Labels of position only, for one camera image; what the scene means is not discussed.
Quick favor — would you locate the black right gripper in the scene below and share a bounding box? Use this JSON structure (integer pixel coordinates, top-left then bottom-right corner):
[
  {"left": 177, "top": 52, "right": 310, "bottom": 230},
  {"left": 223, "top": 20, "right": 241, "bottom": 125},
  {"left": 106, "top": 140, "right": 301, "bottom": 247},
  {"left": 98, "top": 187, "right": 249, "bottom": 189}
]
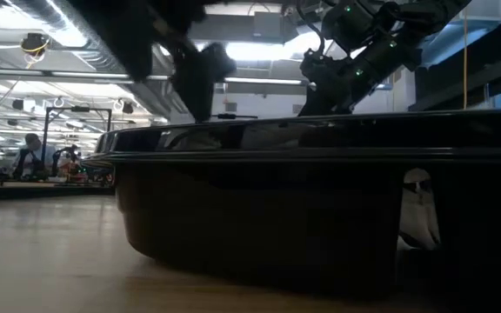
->
[{"left": 297, "top": 47, "right": 367, "bottom": 117}]

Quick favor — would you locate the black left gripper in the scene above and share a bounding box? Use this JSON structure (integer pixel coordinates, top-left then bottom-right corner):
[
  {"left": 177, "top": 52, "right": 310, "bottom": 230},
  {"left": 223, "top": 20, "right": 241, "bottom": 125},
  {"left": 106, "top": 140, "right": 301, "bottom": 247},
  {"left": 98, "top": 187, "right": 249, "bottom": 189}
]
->
[{"left": 145, "top": 0, "right": 237, "bottom": 123}]

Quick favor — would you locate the ceiling light strip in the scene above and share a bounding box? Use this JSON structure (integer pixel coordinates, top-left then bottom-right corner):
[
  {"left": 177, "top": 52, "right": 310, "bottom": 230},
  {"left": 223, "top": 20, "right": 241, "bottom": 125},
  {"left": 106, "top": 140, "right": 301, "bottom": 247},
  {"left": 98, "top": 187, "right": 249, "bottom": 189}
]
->
[{"left": 224, "top": 77, "right": 304, "bottom": 86}]

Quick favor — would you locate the black plastic container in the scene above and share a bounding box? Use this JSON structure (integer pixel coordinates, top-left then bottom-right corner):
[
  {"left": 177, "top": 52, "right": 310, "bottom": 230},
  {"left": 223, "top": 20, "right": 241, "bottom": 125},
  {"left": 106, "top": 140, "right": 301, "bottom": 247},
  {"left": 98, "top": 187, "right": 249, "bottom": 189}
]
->
[{"left": 80, "top": 108, "right": 501, "bottom": 305}]

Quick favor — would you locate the person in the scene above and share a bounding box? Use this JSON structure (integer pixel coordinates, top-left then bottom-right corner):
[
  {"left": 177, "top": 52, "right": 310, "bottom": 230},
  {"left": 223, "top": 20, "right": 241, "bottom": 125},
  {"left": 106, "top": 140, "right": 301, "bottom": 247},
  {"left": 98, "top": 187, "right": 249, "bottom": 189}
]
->
[{"left": 12, "top": 132, "right": 60, "bottom": 180}]

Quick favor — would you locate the silver ceiling duct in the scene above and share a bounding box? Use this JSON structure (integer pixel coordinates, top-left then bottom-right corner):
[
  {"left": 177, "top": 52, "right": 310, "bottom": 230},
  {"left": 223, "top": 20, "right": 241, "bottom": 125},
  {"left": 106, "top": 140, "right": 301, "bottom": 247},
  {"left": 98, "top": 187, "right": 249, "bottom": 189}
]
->
[{"left": 6, "top": 0, "right": 182, "bottom": 125}]

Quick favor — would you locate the yellow hanging cord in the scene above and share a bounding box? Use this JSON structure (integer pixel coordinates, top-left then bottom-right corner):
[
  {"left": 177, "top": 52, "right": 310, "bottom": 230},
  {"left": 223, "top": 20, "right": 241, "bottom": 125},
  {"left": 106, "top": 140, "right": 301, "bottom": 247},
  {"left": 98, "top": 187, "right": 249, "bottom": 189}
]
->
[{"left": 462, "top": 8, "right": 469, "bottom": 110}]

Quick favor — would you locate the dark wall shelving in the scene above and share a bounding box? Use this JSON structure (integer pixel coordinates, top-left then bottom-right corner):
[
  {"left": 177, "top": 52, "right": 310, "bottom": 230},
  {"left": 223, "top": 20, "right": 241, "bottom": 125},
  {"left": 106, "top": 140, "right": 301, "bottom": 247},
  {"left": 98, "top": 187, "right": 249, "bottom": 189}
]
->
[{"left": 409, "top": 0, "right": 501, "bottom": 112}]

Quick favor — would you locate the black metal stand frame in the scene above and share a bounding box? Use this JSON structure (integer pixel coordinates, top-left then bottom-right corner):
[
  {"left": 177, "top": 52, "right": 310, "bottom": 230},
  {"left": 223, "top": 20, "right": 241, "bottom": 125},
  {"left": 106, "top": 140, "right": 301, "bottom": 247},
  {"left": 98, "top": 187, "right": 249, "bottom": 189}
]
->
[{"left": 43, "top": 106, "right": 113, "bottom": 175}]

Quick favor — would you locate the yellow ceiling cord reel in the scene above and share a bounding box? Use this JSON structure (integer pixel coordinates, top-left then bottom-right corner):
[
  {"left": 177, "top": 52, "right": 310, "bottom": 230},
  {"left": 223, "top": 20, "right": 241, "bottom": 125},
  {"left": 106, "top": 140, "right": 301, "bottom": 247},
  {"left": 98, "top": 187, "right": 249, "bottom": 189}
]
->
[{"left": 19, "top": 32, "right": 52, "bottom": 57}]

